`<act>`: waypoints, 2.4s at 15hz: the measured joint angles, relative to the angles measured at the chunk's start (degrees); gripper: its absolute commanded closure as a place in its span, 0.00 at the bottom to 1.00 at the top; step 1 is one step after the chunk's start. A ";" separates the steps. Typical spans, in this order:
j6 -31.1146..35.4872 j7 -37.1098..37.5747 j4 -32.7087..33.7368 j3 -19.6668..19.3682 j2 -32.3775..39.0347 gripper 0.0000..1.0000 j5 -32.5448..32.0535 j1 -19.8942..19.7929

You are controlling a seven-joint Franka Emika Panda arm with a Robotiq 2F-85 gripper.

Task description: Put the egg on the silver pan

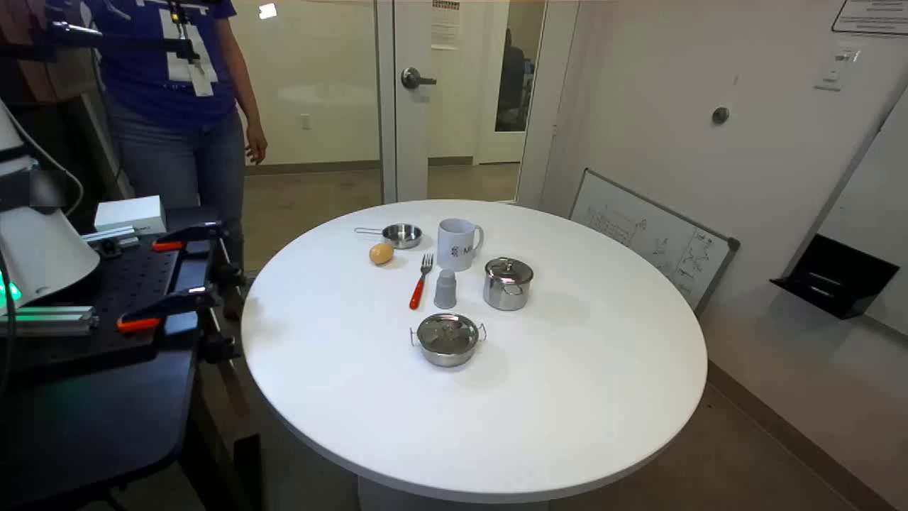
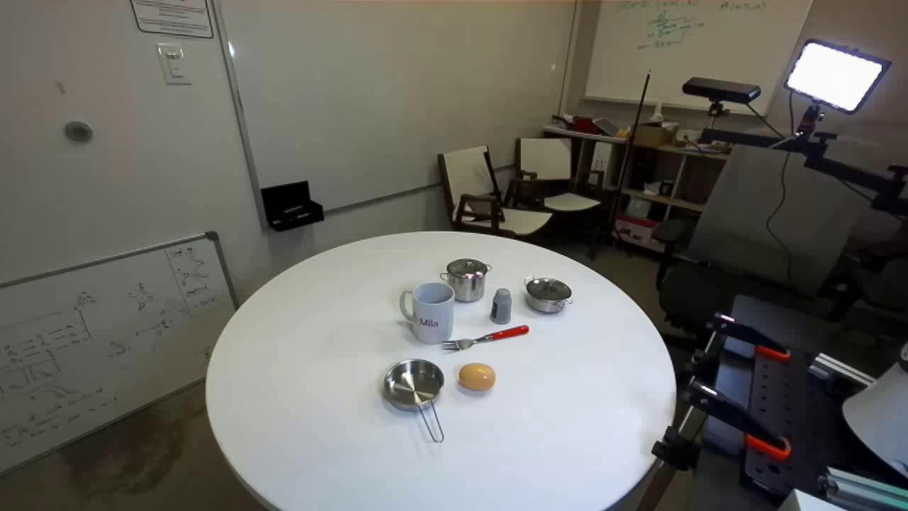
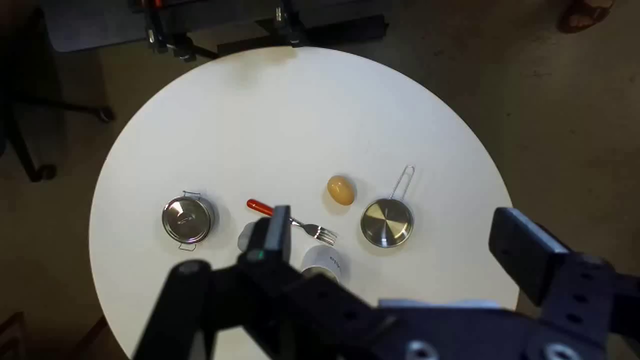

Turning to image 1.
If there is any black box on floor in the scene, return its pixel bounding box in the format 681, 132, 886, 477
770, 233, 902, 321

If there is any silver pot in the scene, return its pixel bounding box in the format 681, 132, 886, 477
479, 254, 536, 315

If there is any metal door handle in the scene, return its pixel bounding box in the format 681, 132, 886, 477
397, 64, 441, 94

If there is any black clamp with orange handle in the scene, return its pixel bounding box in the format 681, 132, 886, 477
98, 217, 248, 285
115, 280, 244, 362

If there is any white id badge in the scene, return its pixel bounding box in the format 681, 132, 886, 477
157, 4, 218, 99

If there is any white printed mug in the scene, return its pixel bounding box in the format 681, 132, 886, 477
435, 216, 486, 273

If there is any person in blue shirt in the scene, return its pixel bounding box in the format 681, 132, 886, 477
79, 0, 274, 278

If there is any red handled fork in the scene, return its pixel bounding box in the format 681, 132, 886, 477
407, 250, 438, 312

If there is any black workbench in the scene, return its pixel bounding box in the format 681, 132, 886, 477
0, 209, 268, 511

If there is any white wall sign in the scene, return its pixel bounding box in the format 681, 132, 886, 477
831, 0, 908, 38

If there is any teal metal rail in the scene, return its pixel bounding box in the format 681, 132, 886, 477
0, 304, 100, 334

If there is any white box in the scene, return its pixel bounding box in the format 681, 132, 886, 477
90, 193, 170, 237

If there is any white light switch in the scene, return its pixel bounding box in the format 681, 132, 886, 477
815, 46, 867, 97

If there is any white door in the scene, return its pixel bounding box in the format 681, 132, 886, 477
374, 0, 441, 205

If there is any silver two-handled pan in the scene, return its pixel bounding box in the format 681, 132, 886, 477
410, 310, 488, 369

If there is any small silver wire-handled pan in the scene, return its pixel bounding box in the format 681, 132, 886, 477
352, 222, 425, 253

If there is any framed whiteboard with drawings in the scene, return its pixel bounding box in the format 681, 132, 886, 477
567, 168, 743, 312

